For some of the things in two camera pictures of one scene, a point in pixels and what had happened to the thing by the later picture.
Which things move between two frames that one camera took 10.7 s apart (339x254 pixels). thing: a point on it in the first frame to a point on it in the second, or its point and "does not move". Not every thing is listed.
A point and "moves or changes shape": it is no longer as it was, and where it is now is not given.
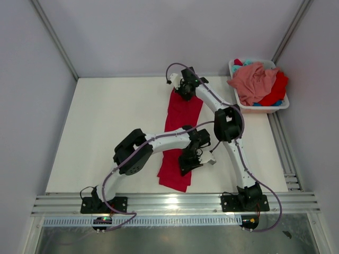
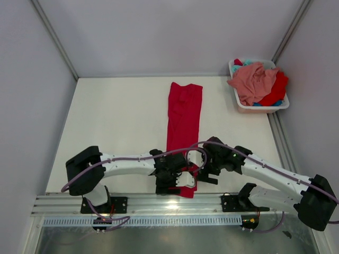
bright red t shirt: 278,91 does not move
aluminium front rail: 174,204 does not move
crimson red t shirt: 181,113 moves or changes shape
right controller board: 249,221 does not move
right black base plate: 229,203 does not move
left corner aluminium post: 55,38 does not move
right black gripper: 187,97 to 204,174
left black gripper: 185,168 to 162,189
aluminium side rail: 290,171 does not move
